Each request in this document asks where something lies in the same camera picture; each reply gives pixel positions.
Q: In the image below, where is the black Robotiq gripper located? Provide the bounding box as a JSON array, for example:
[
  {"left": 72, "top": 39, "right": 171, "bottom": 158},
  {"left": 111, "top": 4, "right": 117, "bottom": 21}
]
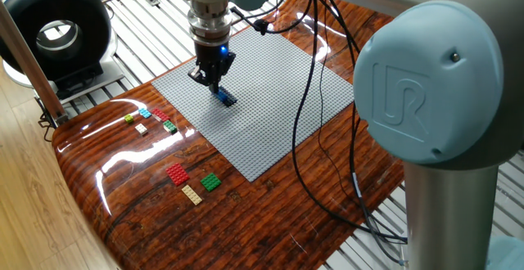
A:
[{"left": 187, "top": 41, "right": 237, "bottom": 95}]

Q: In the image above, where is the black Lego plate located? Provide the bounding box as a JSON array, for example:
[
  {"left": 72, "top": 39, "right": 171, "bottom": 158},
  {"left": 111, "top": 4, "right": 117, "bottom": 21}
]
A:
[{"left": 219, "top": 86, "right": 238, "bottom": 108}]

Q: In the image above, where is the red long Lego brick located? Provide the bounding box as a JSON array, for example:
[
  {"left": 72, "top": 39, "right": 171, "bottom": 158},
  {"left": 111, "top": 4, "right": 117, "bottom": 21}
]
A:
[{"left": 151, "top": 108, "right": 171, "bottom": 123}]

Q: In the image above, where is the grey Lego baseplate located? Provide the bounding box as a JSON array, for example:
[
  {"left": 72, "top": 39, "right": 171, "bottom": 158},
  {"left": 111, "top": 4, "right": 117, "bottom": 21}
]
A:
[{"left": 151, "top": 26, "right": 355, "bottom": 183}]

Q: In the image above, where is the red wide Lego plate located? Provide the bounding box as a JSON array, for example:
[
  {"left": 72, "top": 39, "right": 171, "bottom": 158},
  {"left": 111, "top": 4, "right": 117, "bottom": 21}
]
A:
[{"left": 165, "top": 163, "right": 191, "bottom": 187}]

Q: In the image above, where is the green square Lego plate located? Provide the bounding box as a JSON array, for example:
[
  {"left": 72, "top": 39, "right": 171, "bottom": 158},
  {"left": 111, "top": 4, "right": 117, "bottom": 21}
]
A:
[{"left": 200, "top": 172, "right": 223, "bottom": 192}]

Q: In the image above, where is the tan Lego plate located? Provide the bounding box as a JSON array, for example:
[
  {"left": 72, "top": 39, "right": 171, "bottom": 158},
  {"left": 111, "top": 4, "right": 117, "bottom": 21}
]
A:
[{"left": 181, "top": 184, "right": 203, "bottom": 206}]

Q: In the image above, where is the wood pattern table mat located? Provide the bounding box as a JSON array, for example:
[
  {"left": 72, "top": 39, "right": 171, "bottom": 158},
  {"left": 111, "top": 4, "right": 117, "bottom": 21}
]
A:
[{"left": 52, "top": 0, "right": 404, "bottom": 270}]

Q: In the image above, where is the brown wooden pole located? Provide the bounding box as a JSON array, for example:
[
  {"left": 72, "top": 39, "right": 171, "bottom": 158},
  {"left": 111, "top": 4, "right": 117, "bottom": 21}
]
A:
[{"left": 0, "top": 0, "right": 70, "bottom": 127}]

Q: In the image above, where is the black cable with plug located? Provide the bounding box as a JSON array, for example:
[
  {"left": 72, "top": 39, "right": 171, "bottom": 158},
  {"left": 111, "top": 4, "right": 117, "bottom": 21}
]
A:
[{"left": 229, "top": 0, "right": 409, "bottom": 242}]

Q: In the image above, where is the thin dark cable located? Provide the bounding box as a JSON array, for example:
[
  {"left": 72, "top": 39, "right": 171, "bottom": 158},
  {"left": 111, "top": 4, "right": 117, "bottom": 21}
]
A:
[{"left": 317, "top": 0, "right": 361, "bottom": 205}]

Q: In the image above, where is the black ring shaped device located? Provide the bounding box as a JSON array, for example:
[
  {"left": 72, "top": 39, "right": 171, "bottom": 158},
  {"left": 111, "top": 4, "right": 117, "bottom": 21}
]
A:
[{"left": 0, "top": 0, "right": 126, "bottom": 101}]

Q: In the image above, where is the black wire tangle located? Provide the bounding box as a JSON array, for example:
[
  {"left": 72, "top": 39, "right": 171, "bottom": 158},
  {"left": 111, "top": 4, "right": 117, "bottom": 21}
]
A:
[{"left": 38, "top": 97, "right": 58, "bottom": 142}]

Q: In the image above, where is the black cable with silver connector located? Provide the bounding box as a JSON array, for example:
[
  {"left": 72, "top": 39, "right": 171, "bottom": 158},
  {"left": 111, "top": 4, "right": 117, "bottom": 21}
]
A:
[{"left": 318, "top": 0, "right": 409, "bottom": 267}]

